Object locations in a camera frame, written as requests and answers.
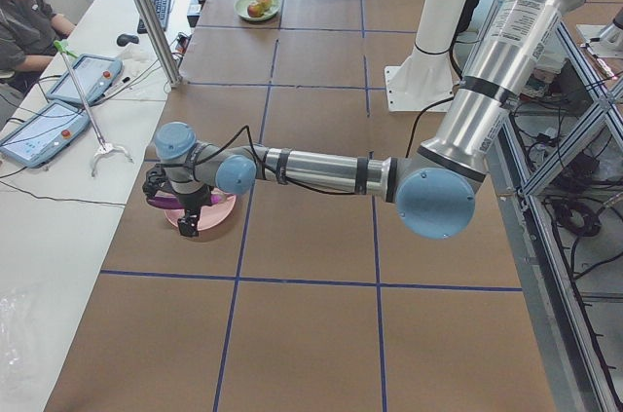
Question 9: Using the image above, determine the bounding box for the stack of books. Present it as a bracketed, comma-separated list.
[521, 69, 559, 98]

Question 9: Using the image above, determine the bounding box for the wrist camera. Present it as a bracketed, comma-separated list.
[142, 164, 172, 199]

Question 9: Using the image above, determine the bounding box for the pink plate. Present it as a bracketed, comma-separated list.
[164, 190, 238, 233]

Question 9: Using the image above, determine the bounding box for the purple eggplant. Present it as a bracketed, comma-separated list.
[146, 193, 231, 209]

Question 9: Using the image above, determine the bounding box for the aluminium frame post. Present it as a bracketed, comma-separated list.
[133, 0, 182, 89]

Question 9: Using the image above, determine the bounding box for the black computer mouse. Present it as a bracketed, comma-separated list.
[116, 33, 140, 47]

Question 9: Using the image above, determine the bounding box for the yellow pink peach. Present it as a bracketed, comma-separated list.
[256, 0, 273, 12]

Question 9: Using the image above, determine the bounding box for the green plate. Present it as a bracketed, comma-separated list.
[235, 0, 280, 22]

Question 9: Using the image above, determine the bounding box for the black keyboard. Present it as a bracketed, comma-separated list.
[151, 0, 172, 31]

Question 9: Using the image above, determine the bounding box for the seated person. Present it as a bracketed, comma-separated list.
[1, 0, 75, 94]

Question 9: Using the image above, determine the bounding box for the near teach pendant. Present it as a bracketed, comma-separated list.
[1, 100, 90, 169]

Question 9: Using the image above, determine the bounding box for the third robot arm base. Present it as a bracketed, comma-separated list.
[576, 10, 622, 58]

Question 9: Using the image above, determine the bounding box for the reacher grabber tool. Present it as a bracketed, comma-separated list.
[53, 39, 134, 178]

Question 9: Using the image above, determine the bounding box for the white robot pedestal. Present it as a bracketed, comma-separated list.
[385, 0, 467, 112]

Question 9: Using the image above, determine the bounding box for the far teach pendant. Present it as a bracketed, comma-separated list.
[45, 54, 123, 106]

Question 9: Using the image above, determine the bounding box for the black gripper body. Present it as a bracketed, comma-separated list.
[175, 186, 212, 215]

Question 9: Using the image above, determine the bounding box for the teach pendant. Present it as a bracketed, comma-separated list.
[1, 100, 90, 169]
[45, 54, 123, 106]

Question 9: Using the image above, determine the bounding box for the red yellow pomegranate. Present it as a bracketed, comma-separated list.
[246, 1, 265, 19]

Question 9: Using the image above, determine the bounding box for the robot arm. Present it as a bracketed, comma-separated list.
[153, 0, 586, 239]

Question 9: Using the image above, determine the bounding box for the aluminium frame rail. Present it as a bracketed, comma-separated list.
[489, 0, 622, 411]

